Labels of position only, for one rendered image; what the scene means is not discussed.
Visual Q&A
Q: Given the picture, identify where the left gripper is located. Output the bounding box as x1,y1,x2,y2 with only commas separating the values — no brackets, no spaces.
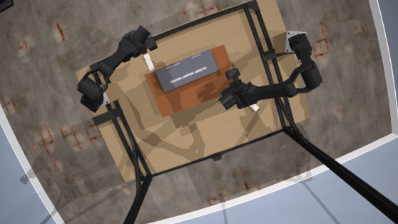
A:
123,36,158,63

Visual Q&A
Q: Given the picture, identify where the grey network switch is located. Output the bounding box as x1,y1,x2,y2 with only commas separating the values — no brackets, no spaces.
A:
156,49,218,93

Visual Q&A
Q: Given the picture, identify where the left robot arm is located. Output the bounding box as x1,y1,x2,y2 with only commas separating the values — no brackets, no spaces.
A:
77,26,150,113

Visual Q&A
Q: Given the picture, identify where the dark brown low bench with grey legs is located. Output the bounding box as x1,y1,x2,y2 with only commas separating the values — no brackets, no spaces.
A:
146,46,234,118

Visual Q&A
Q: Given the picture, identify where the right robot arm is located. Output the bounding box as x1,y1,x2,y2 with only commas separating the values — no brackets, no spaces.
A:
219,33,322,110

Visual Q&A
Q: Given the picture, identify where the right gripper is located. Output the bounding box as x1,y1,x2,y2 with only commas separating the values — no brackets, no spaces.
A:
225,68,245,109

